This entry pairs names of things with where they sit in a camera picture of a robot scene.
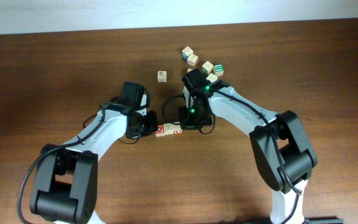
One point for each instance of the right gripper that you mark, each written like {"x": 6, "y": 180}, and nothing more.
{"x": 191, "y": 121}

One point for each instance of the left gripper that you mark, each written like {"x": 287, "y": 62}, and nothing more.
{"x": 152, "y": 127}

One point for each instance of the red O letter block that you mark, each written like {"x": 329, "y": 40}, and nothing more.
{"x": 160, "y": 131}

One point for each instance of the green R letter block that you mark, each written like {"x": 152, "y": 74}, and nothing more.
{"x": 177, "y": 128}

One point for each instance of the ice cream picture block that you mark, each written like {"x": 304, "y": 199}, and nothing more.
{"x": 169, "y": 128}

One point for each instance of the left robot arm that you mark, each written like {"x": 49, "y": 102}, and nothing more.
{"x": 66, "y": 176}

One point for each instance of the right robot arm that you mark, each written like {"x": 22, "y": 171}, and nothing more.
{"x": 282, "y": 150}

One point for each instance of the teal A letter block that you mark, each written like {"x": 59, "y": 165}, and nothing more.
{"x": 212, "y": 77}

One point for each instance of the green N letter block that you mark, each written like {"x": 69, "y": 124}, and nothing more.
{"x": 207, "y": 67}

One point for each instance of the green B letter block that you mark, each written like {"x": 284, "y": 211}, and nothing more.
{"x": 218, "y": 70}

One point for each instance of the lone block left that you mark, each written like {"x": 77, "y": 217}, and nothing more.
{"x": 162, "y": 76}

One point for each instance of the red sided top block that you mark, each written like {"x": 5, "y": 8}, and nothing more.
{"x": 192, "y": 60}

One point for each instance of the blue sided top block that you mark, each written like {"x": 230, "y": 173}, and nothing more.
{"x": 186, "y": 52}

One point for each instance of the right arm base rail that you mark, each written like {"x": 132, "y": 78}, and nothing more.
{"x": 324, "y": 220}

